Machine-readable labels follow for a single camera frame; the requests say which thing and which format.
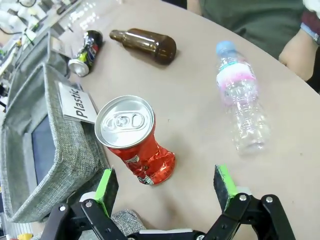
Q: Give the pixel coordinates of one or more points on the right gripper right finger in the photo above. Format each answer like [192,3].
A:
[225,187]

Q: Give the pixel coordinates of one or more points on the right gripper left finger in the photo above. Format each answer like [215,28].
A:
[108,192]

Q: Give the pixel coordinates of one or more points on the crushed red soda can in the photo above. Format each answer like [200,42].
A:
[140,155]

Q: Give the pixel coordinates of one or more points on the clear plastic water bottle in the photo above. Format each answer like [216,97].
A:
[240,100]

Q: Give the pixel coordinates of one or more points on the crushed black Pepsi can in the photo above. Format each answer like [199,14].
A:
[87,52]

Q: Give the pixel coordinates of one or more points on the person's forearm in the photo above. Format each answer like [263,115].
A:
[297,55]

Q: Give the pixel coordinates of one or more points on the grey basket with plastic label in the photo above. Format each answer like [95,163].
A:
[70,150]

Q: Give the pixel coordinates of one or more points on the white plastic label card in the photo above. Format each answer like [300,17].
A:
[75,102]

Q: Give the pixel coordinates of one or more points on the brown glass bottle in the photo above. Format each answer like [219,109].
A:
[150,46]

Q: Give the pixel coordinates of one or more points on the person in dark green shirt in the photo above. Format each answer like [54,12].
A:
[250,22]

